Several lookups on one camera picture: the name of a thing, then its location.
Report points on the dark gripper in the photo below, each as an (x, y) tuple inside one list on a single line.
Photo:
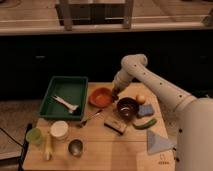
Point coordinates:
[(115, 94)]

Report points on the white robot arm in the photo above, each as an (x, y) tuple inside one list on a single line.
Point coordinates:
[(195, 139)]

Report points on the red bowl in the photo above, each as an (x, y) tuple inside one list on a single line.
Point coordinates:
[(100, 97)]

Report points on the dark brown bowl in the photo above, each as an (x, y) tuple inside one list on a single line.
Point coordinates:
[(127, 108)]

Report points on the small yellow onion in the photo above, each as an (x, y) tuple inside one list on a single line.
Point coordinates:
[(141, 99)]

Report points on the brown rectangular block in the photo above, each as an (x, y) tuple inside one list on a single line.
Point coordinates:
[(115, 124)]

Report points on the green pepper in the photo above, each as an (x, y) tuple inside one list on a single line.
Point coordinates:
[(146, 125)]

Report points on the green plastic tray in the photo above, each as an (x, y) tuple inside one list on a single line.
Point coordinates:
[(71, 89)]

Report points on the blue triangular cloth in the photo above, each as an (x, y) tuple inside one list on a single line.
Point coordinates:
[(157, 143)]

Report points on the metal cup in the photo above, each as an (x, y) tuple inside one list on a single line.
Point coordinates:
[(75, 147)]

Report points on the green cup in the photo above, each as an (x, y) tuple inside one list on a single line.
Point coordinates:
[(34, 136)]

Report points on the black bar table edge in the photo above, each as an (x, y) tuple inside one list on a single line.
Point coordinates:
[(24, 148)]

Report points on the metal fork dark handle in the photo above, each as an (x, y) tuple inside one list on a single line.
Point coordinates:
[(83, 123)]

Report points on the wooden shelf frame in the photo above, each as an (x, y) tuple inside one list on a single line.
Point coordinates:
[(85, 13)]

